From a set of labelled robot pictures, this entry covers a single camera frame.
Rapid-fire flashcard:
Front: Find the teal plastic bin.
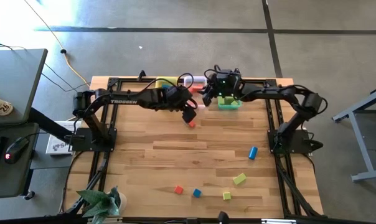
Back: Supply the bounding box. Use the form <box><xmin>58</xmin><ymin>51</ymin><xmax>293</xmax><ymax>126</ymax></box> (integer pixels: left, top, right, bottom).
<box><xmin>217</xmin><ymin>95</ymin><xmax>242</xmax><ymax>110</ymax></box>

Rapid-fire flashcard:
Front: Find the yellow plastic bin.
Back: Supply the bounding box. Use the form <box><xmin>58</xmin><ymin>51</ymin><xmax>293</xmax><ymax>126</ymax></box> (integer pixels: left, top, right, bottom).
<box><xmin>154</xmin><ymin>76</ymin><xmax>179</xmax><ymax>91</ymax></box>

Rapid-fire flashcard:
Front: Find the clear plastic bin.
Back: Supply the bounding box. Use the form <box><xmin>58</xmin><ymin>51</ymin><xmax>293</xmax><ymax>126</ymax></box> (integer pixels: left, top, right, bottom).
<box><xmin>183</xmin><ymin>75</ymin><xmax>208</xmax><ymax>110</ymax></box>

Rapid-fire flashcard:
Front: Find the green rectangular block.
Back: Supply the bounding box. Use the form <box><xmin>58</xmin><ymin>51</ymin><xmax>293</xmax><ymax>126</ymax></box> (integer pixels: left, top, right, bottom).
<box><xmin>232</xmin><ymin>172</ymin><xmax>248</xmax><ymax>186</ymax></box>

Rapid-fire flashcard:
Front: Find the white plant pot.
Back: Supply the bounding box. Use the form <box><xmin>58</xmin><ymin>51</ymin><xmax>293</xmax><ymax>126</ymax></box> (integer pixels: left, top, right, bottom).
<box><xmin>118</xmin><ymin>192</ymin><xmax>128</xmax><ymax>212</ymax></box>

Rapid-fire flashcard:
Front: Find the green potted plant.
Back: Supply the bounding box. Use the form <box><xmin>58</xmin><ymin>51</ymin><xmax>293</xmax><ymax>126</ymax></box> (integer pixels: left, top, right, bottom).
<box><xmin>77</xmin><ymin>185</ymin><xmax>122</xmax><ymax>224</ymax></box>

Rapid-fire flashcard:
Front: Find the white printed box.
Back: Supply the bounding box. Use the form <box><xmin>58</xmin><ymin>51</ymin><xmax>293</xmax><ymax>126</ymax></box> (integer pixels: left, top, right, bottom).
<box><xmin>45</xmin><ymin>120</ymin><xmax>83</xmax><ymax>156</ymax></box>

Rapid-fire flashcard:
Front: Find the black diagonal beam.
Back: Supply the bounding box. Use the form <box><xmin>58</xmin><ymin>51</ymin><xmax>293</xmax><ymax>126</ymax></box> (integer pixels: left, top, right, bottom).
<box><xmin>28</xmin><ymin>107</ymin><xmax>72</xmax><ymax>142</ymax></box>

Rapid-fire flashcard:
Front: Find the silver aluminium bar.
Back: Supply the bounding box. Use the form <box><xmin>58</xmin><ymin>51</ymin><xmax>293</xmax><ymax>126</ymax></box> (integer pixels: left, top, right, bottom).
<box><xmin>261</xmin><ymin>218</ymin><xmax>297</xmax><ymax>224</ymax></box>
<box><xmin>87</xmin><ymin>217</ymin><xmax>123</xmax><ymax>223</ymax></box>

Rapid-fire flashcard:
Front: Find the grey metal table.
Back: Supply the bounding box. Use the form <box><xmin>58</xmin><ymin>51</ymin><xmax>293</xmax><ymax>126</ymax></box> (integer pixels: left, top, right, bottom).
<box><xmin>332</xmin><ymin>85</ymin><xmax>376</xmax><ymax>183</ymax></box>

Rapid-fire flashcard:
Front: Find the grey desk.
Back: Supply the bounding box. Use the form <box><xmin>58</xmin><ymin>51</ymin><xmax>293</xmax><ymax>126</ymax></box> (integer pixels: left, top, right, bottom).
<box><xmin>0</xmin><ymin>48</ymin><xmax>49</xmax><ymax>126</ymax></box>

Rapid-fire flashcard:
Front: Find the black computer mouse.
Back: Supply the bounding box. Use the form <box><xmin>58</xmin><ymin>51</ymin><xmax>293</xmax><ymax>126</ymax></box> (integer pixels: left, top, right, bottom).
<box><xmin>4</xmin><ymin>136</ymin><xmax>30</xmax><ymax>165</ymax></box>

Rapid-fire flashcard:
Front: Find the dark desk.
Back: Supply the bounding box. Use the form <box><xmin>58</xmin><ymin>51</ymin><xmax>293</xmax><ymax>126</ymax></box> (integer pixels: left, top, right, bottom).
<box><xmin>0</xmin><ymin>122</ymin><xmax>39</xmax><ymax>200</ymax></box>

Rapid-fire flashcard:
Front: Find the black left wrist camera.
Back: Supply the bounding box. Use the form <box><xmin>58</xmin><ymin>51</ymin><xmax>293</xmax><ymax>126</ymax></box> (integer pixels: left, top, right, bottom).
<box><xmin>181</xmin><ymin>107</ymin><xmax>197</xmax><ymax>123</ymax></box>

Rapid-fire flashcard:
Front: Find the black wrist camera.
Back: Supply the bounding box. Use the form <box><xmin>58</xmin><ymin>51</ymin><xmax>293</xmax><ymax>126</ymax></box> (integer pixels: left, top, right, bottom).
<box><xmin>202</xmin><ymin>88</ymin><xmax>214</xmax><ymax>107</ymax></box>
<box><xmin>181</xmin><ymin>107</ymin><xmax>197</xmax><ymax>123</ymax></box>

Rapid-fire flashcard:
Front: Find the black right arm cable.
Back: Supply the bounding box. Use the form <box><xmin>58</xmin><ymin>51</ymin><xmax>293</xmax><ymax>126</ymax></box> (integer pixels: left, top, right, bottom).
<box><xmin>204</xmin><ymin>64</ymin><xmax>242</xmax><ymax>80</ymax></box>

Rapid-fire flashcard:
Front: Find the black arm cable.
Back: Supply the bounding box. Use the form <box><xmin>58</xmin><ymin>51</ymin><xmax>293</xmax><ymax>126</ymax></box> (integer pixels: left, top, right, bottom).
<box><xmin>138</xmin><ymin>72</ymin><xmax>199</xmax><ymax>110</ymax></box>
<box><xmin>204</xmin><ymin>64</ymin><xmax>242</xmax><ymax>80</ymax></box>

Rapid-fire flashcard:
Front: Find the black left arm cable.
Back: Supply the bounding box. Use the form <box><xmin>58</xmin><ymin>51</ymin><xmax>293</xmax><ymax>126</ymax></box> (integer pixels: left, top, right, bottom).
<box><xmin>138</xmin><ymin>72</ymin><xmax>199</xmax><ymax>110</ymax></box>

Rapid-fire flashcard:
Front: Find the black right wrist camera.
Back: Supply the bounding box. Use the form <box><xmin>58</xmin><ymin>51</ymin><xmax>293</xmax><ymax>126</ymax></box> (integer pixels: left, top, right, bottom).
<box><xmin>202</xmin><ymin>88</ymin><xmax>214</xmax><ymax>107</ymax></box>

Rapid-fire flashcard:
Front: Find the black aluminium table frame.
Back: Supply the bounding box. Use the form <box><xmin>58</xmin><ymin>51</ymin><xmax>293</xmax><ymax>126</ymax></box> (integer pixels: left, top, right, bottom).
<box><xmin>62</xmin><ymin>76</ymin><xmax>324</xmax><ymax>223</ymax></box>

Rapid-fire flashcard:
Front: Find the yellow floor cable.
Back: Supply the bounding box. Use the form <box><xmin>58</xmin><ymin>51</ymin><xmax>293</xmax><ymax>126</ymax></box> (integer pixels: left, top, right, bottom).
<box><xmin>22</xmin><ymin>0</ymin><xmax>92</xmax><ymax>87</ymax></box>

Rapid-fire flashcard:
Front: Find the black floor cable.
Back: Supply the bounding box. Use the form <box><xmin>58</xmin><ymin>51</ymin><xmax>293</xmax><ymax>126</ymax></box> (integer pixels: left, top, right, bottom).
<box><xmin>0</xmin><ymin>39</ymin><xmax>91</xmax><ymax>93</ymax></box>
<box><xmin>40</xmin><ymin>72</ymin><xmax>88</xmax><ymax>100</ymax></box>

